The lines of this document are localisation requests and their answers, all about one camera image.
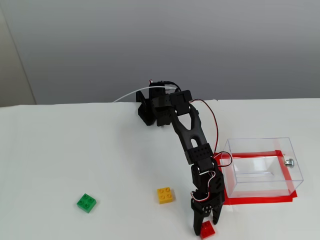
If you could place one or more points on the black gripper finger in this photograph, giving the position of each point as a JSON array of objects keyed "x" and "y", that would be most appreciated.
[
  {"x": 216, "y": 216},
  {"x": 198, "y": 217}
]

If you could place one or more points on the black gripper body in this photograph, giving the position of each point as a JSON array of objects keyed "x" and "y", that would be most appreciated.
[{"x": 202, "y": 205}]

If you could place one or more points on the red lego brick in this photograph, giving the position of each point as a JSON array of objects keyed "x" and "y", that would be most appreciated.
[{"x": 208, "y": 231}]

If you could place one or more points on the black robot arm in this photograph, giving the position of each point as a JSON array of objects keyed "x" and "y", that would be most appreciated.
[{"x": 190, "y": 130}]

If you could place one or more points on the yellow lego brick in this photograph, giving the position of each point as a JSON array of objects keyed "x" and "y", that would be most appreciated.
[{"x": 165, "y": 195}]

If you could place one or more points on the transparent plastic box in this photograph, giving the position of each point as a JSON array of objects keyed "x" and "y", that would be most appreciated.
[{"x": 292, "y": 160}]

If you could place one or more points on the green lego brick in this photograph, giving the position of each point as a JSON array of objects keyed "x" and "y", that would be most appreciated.
[{"x": 86, "y": 203}]

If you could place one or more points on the silver metal cam lock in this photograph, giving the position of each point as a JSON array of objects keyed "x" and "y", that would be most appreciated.
[{"x": 289, "y": 163}]

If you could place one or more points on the black table clamp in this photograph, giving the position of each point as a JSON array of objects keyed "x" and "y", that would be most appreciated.
[{"x": 142, "y": 110}]

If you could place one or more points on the red tape frame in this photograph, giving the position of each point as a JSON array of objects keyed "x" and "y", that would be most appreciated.
[{"x": 262, "y": 200}]

